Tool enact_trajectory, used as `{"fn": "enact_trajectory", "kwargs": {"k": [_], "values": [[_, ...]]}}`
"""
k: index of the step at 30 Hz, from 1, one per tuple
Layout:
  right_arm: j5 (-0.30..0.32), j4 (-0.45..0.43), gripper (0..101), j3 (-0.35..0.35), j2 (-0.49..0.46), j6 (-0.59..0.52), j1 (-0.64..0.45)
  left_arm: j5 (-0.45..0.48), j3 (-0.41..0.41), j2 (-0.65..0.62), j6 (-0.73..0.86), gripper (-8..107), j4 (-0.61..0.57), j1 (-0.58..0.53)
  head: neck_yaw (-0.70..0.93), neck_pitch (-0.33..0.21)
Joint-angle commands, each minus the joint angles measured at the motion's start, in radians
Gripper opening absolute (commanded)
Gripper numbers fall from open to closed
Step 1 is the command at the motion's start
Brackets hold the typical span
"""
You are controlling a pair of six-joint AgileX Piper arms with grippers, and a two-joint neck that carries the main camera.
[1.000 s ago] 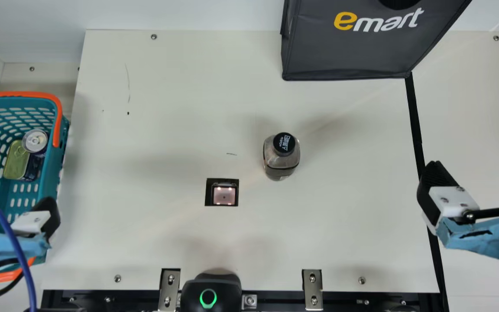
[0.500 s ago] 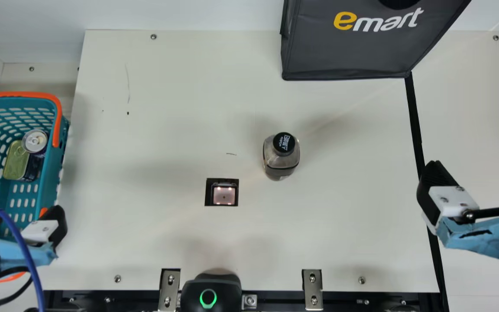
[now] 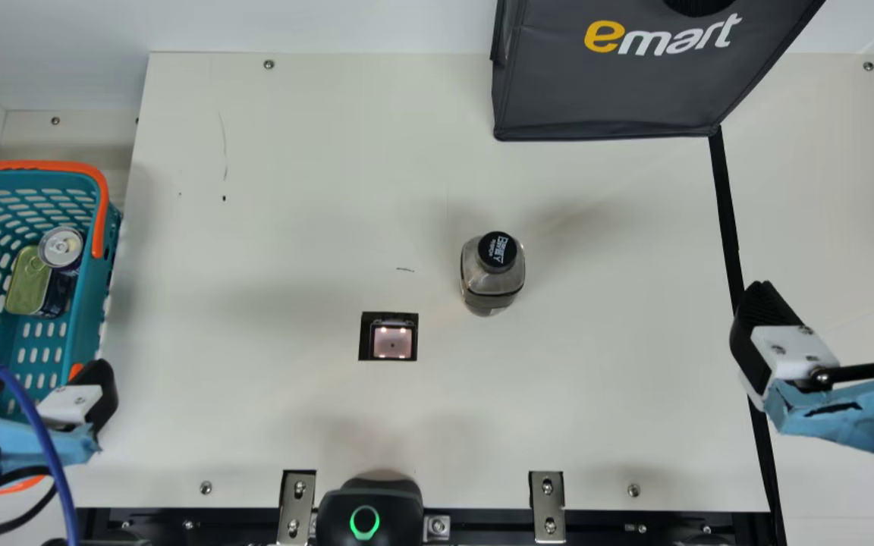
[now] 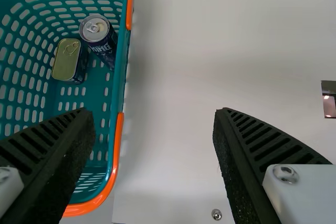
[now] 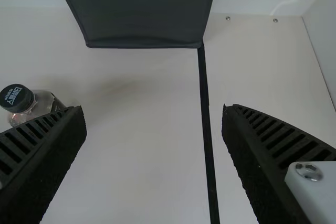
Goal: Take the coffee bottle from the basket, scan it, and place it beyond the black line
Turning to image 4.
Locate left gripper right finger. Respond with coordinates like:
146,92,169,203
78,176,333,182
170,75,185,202
213,107,336,224

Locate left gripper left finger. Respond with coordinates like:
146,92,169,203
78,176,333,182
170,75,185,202
0,107,97,224

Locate teal shopping basket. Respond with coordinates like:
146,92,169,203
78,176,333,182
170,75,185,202
0,0,134,217

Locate rectangular tin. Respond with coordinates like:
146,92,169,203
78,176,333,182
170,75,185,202
51,37,89,85

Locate can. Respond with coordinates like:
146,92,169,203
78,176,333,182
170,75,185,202
79,14,118,71

